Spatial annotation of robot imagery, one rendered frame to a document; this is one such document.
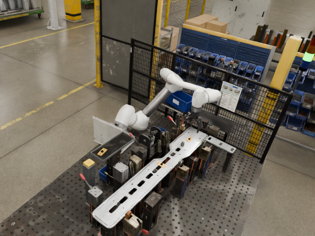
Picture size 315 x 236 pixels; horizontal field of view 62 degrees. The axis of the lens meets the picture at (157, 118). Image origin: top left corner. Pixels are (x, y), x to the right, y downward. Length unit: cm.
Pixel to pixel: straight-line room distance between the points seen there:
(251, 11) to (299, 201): 608
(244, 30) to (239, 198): 682
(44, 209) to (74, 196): 24
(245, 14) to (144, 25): 487
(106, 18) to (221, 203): 356
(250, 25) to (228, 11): 76
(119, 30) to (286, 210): 362
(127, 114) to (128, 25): 215
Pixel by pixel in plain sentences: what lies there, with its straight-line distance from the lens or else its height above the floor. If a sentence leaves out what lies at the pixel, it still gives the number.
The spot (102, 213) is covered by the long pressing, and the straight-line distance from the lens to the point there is 194.
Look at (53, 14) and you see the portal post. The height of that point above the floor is 42.
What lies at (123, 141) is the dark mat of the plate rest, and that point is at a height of 116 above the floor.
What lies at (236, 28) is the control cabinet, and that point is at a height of 55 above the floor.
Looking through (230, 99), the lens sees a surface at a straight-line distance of 284.
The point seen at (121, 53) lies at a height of 84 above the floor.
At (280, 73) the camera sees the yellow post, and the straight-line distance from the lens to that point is 265.
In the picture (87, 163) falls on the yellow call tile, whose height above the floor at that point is 116.
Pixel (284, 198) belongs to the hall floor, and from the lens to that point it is 389.
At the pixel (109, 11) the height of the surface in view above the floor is 148.
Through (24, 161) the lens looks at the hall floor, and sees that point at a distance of 389.
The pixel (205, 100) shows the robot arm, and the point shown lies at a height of 146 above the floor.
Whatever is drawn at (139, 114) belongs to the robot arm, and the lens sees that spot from 287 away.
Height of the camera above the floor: 257
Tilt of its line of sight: 34 degrees down
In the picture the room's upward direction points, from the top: 7 degrees clockwise
